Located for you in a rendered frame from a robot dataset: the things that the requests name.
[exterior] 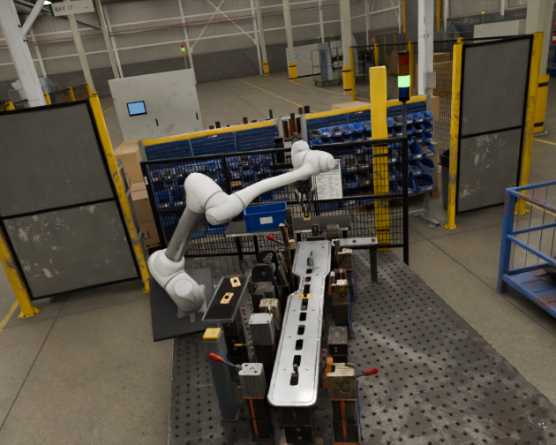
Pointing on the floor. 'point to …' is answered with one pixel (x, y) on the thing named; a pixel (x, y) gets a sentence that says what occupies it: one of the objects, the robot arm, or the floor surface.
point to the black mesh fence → (296, 200)
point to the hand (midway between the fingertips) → (306, 211)
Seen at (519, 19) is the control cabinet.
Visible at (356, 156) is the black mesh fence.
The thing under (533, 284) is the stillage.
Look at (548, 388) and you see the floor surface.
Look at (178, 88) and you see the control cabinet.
